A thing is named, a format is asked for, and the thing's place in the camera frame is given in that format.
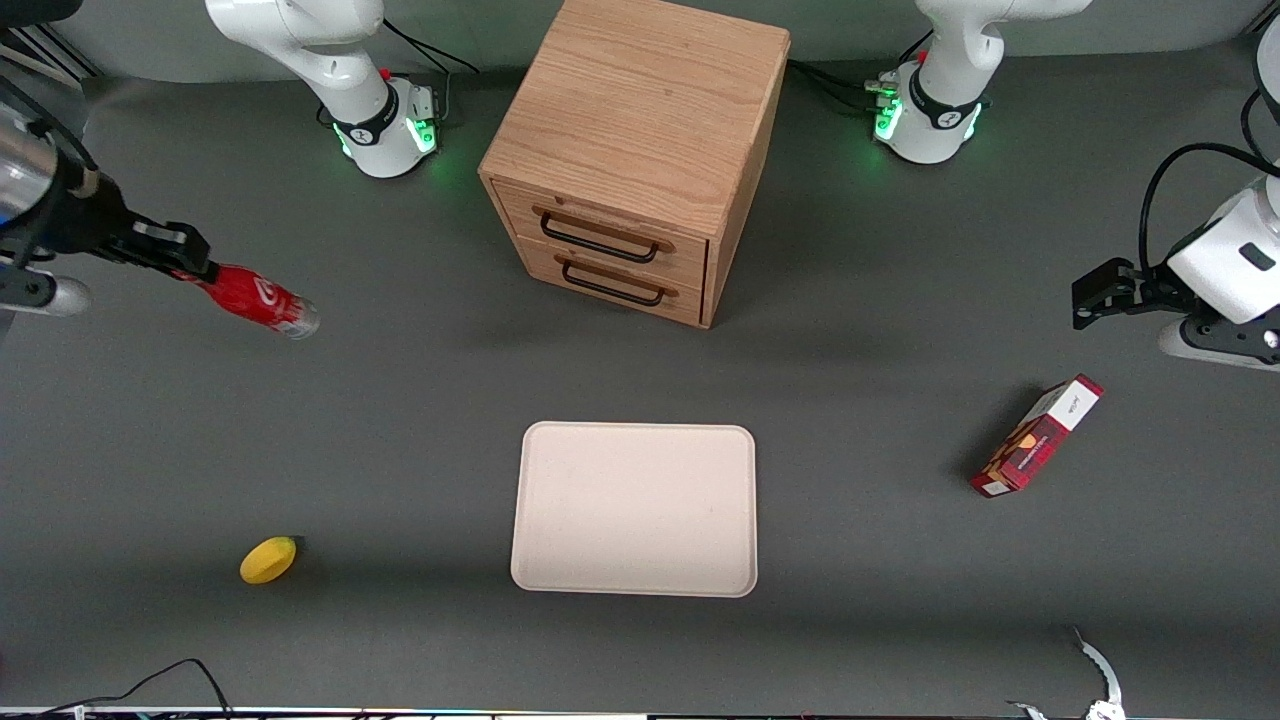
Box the black right arm base cables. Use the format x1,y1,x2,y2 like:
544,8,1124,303
380,20,482,128

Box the black drawer handle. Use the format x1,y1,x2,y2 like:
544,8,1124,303
554,254,679,309
531,205,676,266

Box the black cable loop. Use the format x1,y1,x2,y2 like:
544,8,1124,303
0,657,234,720

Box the metal window frame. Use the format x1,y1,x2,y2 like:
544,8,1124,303
0,22,103,83

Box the red coke bottle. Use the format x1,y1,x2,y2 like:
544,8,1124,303
194,263,322,342

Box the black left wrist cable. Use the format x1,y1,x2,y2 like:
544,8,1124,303
1139,88,1280,273

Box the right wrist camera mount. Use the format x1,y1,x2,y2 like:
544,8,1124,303
0,255,93,319

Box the white plastic clamp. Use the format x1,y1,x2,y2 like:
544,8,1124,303
1004,625,1127,720

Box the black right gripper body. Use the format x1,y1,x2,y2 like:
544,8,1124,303
43,168,138,263

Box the yellow lemon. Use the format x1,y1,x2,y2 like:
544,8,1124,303
239,536,299,586

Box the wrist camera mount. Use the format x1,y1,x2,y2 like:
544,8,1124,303
1158,312,1280,374
0,255,93,319

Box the black arm base cables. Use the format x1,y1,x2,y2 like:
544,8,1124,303
787,30,937,117
380,20,482,128

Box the red cookie box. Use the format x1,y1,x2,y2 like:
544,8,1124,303
969,373,1107,500

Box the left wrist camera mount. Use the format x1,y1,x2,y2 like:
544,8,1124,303
1158,312,1280,374

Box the wooden drawer front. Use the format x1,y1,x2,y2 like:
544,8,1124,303
492,180,712,293
514,238,707,327

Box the wooden drawer cabinet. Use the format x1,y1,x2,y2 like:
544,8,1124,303
478,0,793,330

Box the beige rectangular tray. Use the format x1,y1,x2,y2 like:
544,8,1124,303
510,421,759,599

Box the black left arm base cables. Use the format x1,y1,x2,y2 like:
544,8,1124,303
787,30,937,117

